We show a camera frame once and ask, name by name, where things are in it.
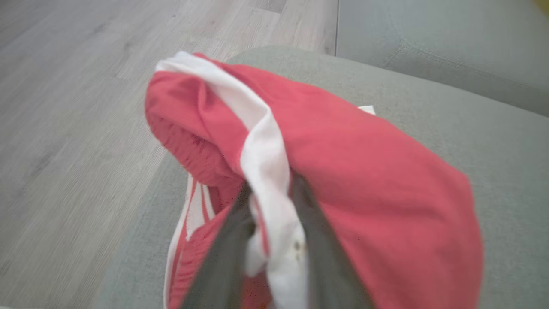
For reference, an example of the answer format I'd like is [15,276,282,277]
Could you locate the grey fabric sofa section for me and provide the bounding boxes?
[336,0,549,117]

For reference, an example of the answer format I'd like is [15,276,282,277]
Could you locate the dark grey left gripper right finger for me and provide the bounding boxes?
[291,173,374,309]

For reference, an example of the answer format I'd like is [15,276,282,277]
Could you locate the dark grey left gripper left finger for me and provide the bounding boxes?
[180,182,256,309]

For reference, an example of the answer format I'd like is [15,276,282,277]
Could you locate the red trousers with white stripes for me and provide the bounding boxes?
[145,51,484,309]

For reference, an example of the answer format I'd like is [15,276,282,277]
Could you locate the grey fabric sofa ottoman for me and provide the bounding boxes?
[92,46,549,309]

